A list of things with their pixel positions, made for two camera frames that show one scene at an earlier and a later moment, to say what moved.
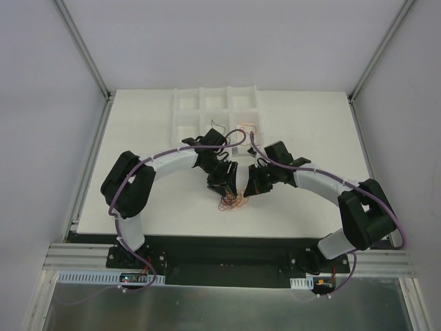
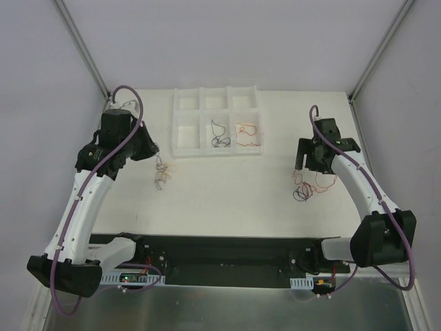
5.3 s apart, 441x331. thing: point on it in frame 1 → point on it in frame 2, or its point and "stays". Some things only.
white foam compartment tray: [234, 111] stays
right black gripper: [259, 178] → [302, 156]
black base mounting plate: [228, 261] stays
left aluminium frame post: [83, 47] stays
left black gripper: [222, 175] → [147, 144]
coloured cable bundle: [229, 201] → [303, 192]
